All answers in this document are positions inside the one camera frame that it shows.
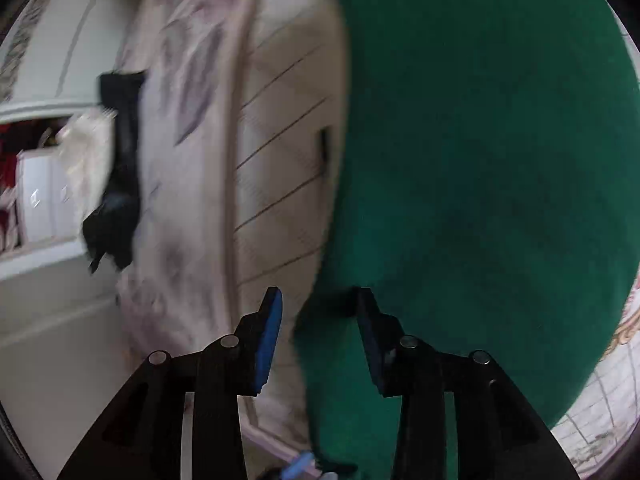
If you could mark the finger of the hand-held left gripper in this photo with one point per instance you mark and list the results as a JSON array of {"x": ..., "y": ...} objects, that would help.
[{"x": 299, "y": 466}]

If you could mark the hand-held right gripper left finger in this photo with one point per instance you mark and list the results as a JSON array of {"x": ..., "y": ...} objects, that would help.
[{"x": 267, "y": 340}]

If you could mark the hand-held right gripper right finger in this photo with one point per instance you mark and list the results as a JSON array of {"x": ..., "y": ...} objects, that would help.
[{"x": 372, "y": 345}]

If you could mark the green varsity jacket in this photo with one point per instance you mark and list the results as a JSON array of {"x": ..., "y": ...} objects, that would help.
[{"x": 475, "y": 160}]

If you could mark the red hanging clothes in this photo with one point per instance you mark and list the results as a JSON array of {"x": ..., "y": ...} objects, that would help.
[{"x": 7, "y": 185}]

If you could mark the black garment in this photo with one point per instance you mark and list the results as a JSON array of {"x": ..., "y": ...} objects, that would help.
[{"x": 120, "y": 200}]

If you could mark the white fluffy garment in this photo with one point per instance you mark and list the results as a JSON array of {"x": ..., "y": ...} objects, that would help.
[{"x": 87, "y": 150}]

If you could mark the purple floral blanket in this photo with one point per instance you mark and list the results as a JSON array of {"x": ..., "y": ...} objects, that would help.
[{"x": 195, "y": 85}]

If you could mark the white drawer cabinet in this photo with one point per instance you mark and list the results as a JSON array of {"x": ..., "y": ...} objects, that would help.
[{"x": 35, "y": 200}]

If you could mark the white wardrobe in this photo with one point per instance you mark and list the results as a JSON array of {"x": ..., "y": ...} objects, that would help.
[{"x": 60, "y": 35}]

